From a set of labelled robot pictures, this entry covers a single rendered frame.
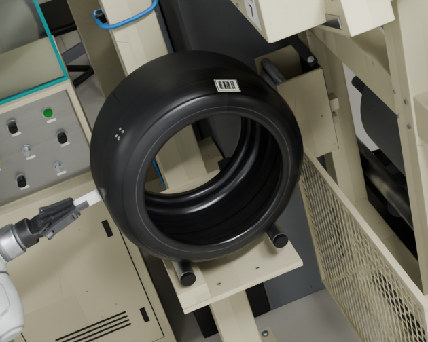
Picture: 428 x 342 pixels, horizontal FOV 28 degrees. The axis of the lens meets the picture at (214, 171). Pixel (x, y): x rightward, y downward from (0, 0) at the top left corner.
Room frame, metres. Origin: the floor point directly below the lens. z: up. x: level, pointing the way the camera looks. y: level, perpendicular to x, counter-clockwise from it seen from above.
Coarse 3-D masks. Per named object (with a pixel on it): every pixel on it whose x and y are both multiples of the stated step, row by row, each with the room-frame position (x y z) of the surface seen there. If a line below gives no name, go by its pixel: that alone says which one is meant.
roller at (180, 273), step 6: (174, 264) 1.84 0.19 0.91; (180, 264) 1.82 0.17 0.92; (186, 264) 1.81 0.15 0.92; (180, 270) 1.80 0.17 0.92; (186, 270) 1.79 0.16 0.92; (192, 270) 1.79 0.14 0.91; (180, 276) 1.78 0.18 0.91; (186, 276) 1.77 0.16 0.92; (192, 276) 1.77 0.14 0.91; (186, 282) 1.77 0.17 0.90; (192, 282) 1.77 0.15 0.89
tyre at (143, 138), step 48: (144, 96) 1.87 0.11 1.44; (192, 96) 1.82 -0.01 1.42; (240, 96) 1.83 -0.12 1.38; (96, 144) 1.92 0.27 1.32; (144, 144) 1.78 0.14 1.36; (240, 144) 2.09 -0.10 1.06; (288, 144) 1.84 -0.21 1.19; (144, 192) 1.76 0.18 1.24; (192, 192) 2.06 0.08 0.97; (240, 192) 2.03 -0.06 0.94; (288, 192) 1.83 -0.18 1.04; (144, 240) 1.75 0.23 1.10; (192, 240) 1.90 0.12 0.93; (240, 240) 1.79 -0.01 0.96
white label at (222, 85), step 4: (216, 80) 1.85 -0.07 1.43; (220, 80) 1.85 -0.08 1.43; (224, 80) 1.85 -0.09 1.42; (228, 80) 1.86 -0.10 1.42; (232, 80) 1.86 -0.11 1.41; (216, 84) 1.84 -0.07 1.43; (220, 84) 1.84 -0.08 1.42; (224, 84) 1.84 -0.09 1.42; (228, 84) 1.84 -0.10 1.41; (232, 84) 1.84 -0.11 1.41; (236, 84) 1.85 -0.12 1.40; (220, 88) 1.82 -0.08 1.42; (224, 88) 1.83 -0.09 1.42; (228, 88) 1.83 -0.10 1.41; (232, 88) 1.83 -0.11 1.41; (236, 88) 1.83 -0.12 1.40
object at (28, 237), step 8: (48, 216) 1.86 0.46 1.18; (16, 224) 1.85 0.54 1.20; (24, 224) 1.84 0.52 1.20; (32, 224) 1.86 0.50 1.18; (48, 224) 1.83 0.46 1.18; (16, 232) 1.83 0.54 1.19; (24, 232) 1.82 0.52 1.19; (32, 232) 1.82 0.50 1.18; (40, 232) 1.81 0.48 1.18; (24, 240) 1.81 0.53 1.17; (32, 240) 1.81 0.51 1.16
